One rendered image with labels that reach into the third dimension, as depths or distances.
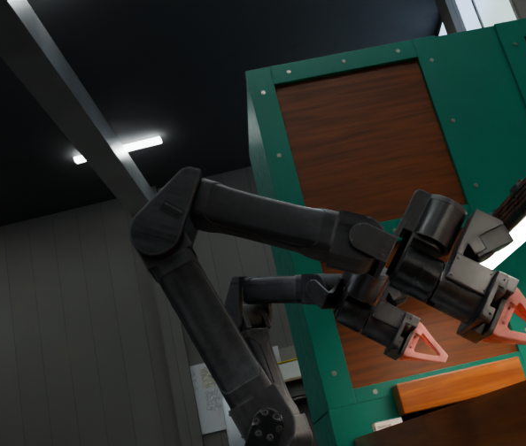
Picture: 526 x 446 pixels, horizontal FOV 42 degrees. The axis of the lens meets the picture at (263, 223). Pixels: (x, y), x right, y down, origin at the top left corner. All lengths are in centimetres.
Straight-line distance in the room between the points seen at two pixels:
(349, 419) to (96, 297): 933
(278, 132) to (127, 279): 900
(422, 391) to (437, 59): 94
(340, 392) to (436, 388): 22
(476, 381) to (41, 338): 969
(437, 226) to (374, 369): 90
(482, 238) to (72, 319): 1019
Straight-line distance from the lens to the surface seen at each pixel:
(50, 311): 1107
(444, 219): 87
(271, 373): 141
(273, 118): 191
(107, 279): 1088
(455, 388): 169
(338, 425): 169
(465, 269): 86
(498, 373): 172
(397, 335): 121
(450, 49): 211
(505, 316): 88
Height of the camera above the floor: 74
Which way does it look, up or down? 19 degrees up
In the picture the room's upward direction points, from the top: 13 degrees counter-clockwise
